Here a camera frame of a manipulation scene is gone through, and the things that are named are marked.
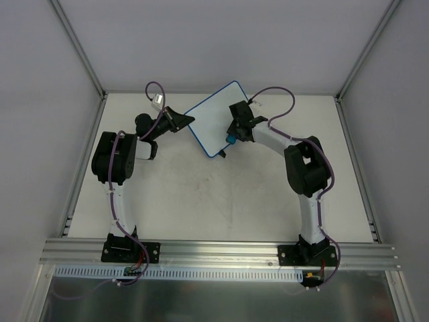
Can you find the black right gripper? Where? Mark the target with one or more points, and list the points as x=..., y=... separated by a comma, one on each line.
x=243, y=124

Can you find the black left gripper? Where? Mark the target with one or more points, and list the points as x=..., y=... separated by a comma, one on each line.
x=172, y=120

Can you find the blue whiteboard eraser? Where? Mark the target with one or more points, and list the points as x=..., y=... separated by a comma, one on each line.
x=231, y=139

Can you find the blue framed whiteboard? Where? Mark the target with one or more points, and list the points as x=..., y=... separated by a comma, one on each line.
x=212, y=118

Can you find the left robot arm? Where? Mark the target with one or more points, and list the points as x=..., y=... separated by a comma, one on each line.
x=114, y=160

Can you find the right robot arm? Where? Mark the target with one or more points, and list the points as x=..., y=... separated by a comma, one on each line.
x=307, y=169

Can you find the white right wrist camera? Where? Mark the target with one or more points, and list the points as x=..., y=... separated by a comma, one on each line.
x=256, y=103

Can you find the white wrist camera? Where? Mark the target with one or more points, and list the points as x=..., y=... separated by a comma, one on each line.
x=256, y=103
x=158, y=101

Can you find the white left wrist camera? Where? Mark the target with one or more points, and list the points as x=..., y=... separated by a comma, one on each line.
x=158, y=101

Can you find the left aluminium frame post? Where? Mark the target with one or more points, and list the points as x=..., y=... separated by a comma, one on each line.
x=77, y=46

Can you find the aluminium frame post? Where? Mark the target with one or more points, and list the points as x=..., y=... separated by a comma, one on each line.
x=77, y=46
x=373, y=39

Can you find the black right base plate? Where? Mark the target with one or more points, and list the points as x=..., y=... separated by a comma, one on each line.
x=298, y=255

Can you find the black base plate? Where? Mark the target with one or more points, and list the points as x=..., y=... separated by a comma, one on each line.
x=131, y=254
x=298, y=255

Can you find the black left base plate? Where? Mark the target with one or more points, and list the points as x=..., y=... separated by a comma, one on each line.
x=131, y=254

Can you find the white slotted cable duct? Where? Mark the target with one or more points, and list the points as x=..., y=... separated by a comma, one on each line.
x=177, y=273

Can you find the aluminium front rail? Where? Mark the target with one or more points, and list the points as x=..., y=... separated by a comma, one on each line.
x=220, y=254

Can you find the right aluminium frame post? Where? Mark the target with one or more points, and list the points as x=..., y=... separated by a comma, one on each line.
x=373, y=39

